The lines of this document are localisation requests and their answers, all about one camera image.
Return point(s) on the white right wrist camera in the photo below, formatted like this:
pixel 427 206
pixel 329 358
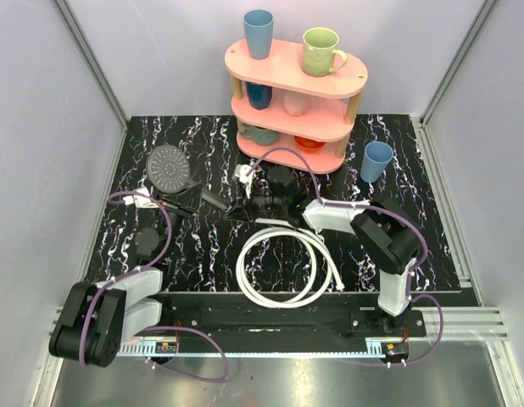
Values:
pixel 244 174

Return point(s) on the teal ceramic mug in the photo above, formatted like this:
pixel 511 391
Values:
pixel 259 135

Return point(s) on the orange bowl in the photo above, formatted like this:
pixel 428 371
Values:
pixel 308 145

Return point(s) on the pink faceted cup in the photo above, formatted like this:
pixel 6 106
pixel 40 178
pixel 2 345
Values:
pixel 294 103

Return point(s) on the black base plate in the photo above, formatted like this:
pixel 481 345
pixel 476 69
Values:
pixel 334 323

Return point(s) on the pink three-tier shelf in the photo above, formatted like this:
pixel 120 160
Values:
pixel 289 117

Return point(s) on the blue cup on shelf top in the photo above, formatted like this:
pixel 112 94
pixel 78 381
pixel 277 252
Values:
pixel 258 30

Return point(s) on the blue cup on table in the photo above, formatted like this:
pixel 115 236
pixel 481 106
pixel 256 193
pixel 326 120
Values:
pixel 377 156

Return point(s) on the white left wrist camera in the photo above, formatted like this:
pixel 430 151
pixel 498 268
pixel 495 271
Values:
pixel 140 198

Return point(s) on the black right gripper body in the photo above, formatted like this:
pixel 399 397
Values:
pixel 265 200

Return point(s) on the green mug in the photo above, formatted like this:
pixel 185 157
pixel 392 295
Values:
pixel 320 55

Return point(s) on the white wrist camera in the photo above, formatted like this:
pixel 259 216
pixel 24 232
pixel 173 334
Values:
pixel 140 198
pixel 244 174

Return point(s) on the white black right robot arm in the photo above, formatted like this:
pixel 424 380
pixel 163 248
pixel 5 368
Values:
pixel 392 241

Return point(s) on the grey shower head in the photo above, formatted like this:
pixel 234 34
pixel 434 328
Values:
pixel 168 170

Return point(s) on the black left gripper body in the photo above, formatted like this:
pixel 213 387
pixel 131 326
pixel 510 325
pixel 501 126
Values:
pixel 170 204

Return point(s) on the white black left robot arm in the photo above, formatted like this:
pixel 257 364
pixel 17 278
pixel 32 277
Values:
pixel 97 318

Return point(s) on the dark blue cup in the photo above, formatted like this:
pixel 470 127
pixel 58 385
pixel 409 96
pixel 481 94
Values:
pixel 259 96

